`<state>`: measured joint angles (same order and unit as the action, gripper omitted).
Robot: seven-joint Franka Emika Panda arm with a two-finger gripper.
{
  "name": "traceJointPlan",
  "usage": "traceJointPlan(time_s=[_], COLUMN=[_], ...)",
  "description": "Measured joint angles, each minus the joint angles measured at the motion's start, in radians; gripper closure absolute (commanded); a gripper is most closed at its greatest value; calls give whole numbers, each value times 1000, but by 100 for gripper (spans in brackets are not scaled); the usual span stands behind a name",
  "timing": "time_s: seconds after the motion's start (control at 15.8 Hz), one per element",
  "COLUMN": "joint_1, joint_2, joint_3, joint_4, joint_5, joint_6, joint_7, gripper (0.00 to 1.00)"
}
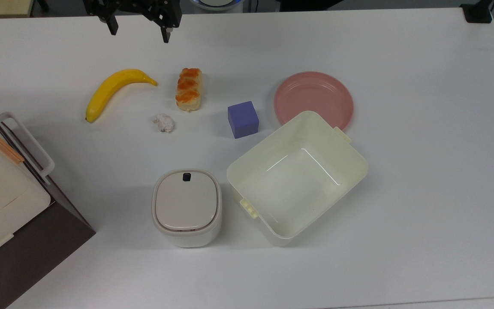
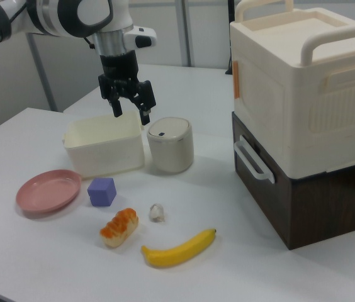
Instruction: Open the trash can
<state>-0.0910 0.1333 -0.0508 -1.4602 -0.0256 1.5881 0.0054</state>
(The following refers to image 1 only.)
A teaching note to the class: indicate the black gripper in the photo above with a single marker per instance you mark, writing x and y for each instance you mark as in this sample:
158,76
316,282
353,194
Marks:
140,6

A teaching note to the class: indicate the black trash can push button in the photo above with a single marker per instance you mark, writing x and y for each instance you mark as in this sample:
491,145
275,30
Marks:
187,177

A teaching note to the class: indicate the beige trash can lid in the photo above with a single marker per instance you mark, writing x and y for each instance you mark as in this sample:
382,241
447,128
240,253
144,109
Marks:
185,206

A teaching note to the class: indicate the white desktop trash can body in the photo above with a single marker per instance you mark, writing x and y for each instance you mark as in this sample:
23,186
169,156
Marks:
187,238

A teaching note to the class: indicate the yellow toy banana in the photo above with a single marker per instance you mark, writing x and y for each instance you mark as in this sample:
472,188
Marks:
109,88

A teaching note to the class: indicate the toy bread with orange topping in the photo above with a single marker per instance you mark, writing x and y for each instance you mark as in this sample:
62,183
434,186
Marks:
189,92

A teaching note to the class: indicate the crumpled white paper ball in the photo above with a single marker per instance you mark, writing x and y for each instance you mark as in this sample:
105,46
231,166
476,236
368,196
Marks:
164,123

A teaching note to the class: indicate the purple foam cube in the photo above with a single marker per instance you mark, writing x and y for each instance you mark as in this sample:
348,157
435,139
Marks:
242,120

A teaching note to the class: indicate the pink plastic plate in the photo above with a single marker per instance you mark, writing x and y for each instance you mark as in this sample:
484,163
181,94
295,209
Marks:
311,96

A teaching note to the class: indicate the cream plastic storage container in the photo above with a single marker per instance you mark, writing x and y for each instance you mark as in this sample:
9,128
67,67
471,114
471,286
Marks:
298,184

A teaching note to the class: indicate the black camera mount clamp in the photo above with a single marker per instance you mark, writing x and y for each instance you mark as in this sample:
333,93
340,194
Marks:
476,13

